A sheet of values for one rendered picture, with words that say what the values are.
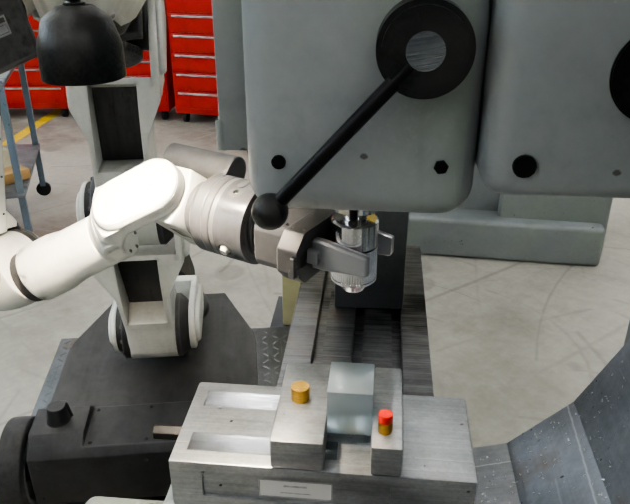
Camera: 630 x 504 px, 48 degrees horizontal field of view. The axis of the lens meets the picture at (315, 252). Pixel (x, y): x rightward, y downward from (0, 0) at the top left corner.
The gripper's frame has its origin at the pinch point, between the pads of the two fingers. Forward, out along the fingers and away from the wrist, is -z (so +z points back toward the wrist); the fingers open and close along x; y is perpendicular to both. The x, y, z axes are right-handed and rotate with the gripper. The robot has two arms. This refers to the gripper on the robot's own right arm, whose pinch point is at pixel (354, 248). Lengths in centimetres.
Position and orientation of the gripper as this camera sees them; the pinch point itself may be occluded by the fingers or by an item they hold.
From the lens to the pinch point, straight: 71.1
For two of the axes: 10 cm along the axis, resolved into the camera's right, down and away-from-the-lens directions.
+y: -0.1, 8.9, 4.5
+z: -8.6, -2.4, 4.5
